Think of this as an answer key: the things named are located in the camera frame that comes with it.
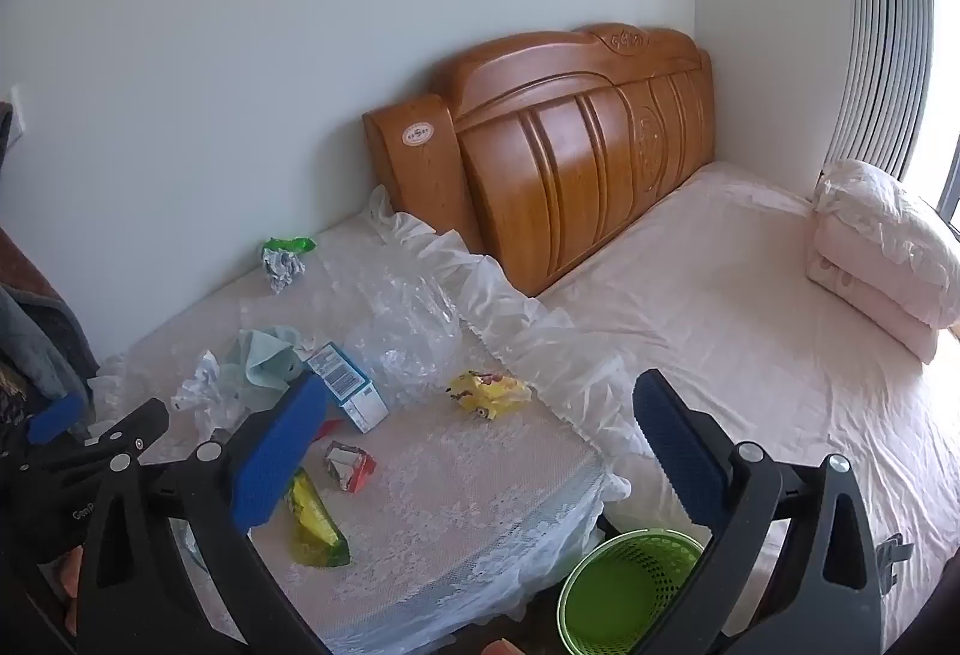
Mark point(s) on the white paper package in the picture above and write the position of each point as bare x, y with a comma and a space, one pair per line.
206, 396

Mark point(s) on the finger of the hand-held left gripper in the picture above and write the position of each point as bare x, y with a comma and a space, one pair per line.
56, 418
139, 424

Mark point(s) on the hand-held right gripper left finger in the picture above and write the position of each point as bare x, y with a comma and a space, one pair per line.
277, 452

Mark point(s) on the blue and white carton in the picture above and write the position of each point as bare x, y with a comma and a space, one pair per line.
345, 381

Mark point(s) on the yellow green snack bag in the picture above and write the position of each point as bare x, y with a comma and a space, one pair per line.
315, 520

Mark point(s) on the grey vertical blinds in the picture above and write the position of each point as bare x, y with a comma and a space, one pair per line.
885, 24

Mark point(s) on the red and white wrapper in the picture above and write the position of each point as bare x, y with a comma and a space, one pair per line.
349, 464

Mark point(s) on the crumpled silver foil ball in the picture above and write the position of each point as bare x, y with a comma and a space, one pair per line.
281, 266

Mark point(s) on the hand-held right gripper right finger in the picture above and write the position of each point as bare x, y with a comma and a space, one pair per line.
675, 452

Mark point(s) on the pink pillow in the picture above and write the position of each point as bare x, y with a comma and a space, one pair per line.
877, 250

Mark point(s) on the yellow snack packet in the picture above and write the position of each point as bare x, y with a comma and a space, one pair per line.
487, 392

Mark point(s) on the clear plastic bag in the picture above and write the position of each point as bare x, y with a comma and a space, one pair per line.
405, 332

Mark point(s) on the green plastic wrapper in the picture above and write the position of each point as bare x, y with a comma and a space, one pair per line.
292, 244

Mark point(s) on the light green towel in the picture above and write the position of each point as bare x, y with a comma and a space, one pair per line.
259, 362

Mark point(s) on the grey cloth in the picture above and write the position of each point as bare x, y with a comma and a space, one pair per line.
45, 347

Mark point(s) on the pink bed sheet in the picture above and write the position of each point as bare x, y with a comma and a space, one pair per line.
712, 295

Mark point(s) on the carved wooden headboard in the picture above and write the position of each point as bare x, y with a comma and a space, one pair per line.
570, 160

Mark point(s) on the green plastic waste basket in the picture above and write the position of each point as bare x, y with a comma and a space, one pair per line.
622, 595

